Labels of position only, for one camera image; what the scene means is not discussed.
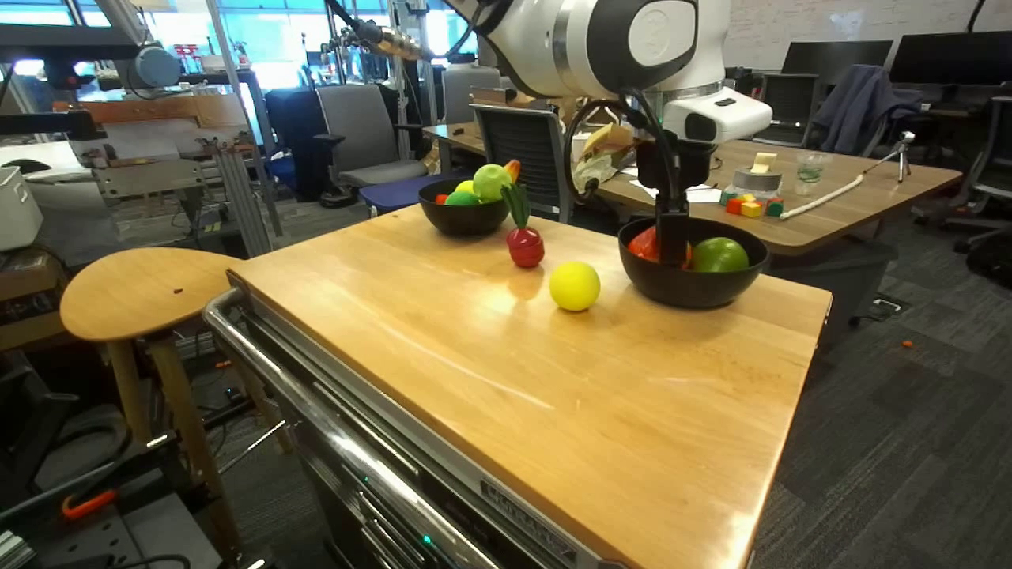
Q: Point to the clear plastic cup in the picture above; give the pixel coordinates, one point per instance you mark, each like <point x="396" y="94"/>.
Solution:
<point x="810" y="165"/>

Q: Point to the grey mesh office chair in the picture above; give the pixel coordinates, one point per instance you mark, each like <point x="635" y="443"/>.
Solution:
<point x="528" y="137"/>

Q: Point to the metal cart handle bar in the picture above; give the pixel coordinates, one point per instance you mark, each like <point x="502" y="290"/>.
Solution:
<point x="378" y="516"/>

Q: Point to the large wooden office desk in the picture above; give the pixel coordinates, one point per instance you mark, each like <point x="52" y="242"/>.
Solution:
<point x="844" y="198"/>

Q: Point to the yellow banana orange tip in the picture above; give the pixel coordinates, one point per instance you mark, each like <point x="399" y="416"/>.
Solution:
<point x="512" y="169"/>

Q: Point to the coloured toy blocks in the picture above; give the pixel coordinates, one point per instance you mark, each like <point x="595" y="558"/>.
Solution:
<point x="754" y="206"/>

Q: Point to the black bowl far side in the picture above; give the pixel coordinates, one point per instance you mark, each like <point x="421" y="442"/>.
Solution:
<point x="460" y="219"/>

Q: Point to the black computer monitor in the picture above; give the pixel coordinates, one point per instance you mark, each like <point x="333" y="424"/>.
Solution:
<point x="829" y="58"/>

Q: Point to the light green round fruit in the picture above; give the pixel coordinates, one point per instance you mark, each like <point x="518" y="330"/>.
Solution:
<point x="492" y="181"/>

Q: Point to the red radish with green stem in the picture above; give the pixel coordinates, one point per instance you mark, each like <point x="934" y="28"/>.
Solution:
<point x="523" y="242"/>

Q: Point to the yellow lemon ball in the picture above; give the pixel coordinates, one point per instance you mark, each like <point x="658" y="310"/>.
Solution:
<point x="574" y="287"/>

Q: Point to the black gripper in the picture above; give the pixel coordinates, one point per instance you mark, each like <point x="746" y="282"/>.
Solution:
<point x="670" y="165"/>

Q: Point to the black bowl near table edge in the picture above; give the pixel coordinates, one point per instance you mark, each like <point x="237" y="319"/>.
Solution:
<point x="687" y="287"/>

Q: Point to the green lime ball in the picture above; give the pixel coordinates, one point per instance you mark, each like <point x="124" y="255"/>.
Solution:
<point x="462" y="198"/>

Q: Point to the round wooden stool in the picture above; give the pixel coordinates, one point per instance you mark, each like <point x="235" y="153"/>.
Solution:
<point x="141" y="297"/>

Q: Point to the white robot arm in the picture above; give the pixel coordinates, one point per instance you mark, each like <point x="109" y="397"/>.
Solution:
<point x="658" y="58"/>

